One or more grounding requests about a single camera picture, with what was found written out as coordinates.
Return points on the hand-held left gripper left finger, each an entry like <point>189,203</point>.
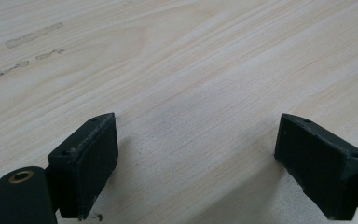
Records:
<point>85,165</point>

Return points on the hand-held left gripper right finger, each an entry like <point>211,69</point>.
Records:
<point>320,165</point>

